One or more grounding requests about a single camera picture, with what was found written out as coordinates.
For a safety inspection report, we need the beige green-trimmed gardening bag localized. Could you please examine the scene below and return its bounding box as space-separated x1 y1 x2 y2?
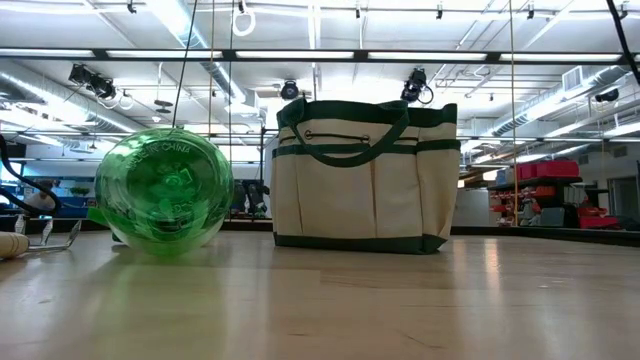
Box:
269 97 462 256

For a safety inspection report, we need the green transparent plastic bottle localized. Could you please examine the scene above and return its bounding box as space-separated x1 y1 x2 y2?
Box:
87 127 235 257

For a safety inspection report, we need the black rack with small bins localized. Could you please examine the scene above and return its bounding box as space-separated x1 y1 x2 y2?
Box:
487 159 624 231

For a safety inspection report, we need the red plastic storage bin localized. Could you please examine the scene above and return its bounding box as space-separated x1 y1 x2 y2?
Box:
516 159 581 182

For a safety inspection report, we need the black double spotlight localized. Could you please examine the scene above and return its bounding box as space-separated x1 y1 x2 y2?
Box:
68 63 118 100

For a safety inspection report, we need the person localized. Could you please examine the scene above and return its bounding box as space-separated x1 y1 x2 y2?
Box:
23 178 60 212

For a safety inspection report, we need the round black ceiling camera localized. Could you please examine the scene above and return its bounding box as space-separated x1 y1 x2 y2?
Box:
279 79 300 101

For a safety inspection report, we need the black camera with cable loop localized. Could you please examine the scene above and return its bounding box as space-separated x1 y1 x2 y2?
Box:
399 68 435 106

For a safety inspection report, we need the white cable ring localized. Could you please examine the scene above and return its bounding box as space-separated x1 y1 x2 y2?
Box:
232 0 257 38

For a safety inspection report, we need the thin black hanging cable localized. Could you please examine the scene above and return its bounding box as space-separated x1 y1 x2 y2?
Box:
171 0 200 130

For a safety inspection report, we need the black overhead frame bar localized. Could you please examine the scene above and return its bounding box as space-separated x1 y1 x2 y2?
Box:
0 48 640 65

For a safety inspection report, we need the black aluminium table frame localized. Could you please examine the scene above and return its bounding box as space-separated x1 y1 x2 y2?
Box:
0 215 640 249

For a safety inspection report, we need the thick black hose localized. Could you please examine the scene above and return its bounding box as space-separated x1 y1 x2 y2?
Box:
0 133 64 219

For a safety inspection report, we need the wooden handled metal hand rake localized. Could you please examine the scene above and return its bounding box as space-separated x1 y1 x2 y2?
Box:
0 213 84 261

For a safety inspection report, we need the thick black cable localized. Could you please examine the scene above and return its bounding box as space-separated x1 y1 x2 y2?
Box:
605 0 640 86

